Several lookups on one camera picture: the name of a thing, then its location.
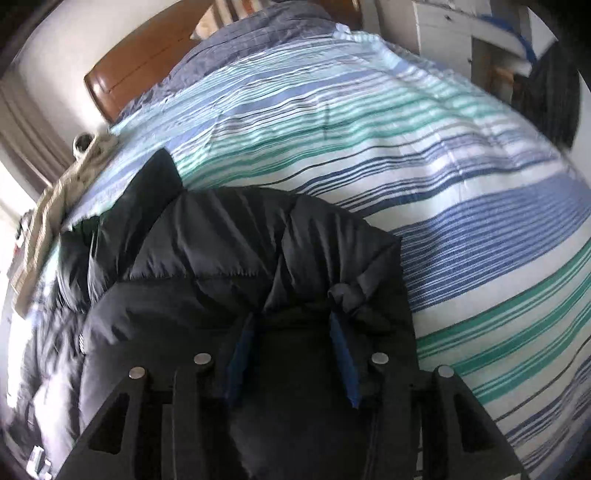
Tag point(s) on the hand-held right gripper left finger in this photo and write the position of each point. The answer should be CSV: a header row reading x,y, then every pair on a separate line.
x,y
239,360

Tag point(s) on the metal cup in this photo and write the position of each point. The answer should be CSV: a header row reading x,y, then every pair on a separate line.
x,y
83,142

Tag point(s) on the beige curtain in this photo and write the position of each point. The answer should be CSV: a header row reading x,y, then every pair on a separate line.
x,y
27,134

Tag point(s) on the black puffer jacket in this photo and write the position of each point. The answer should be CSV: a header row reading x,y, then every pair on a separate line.
x,y
207,258

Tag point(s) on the white blue bedding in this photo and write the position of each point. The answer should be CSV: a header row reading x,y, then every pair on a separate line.
x,y
512,41

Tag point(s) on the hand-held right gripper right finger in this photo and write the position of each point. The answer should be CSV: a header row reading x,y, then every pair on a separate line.
x,y
345,364

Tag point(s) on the beige pillow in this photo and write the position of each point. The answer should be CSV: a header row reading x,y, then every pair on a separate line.
x,y
205,25

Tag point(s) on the dark hanging cloth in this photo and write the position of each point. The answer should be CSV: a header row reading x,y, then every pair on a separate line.
x,y
551,92

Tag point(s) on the striped bed cover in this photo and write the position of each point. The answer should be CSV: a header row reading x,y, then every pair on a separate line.
x,y
415,184

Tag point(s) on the grey blue blanket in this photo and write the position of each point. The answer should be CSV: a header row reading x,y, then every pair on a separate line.
x,y
258,32

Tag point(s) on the wooden headboard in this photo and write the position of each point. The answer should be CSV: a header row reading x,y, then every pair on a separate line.
x,y
138,64

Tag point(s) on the white cabinet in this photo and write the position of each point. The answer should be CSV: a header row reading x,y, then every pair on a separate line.
x,y
438,32

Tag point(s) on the beige cloth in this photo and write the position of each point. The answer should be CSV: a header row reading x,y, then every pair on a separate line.
x,y
69,184

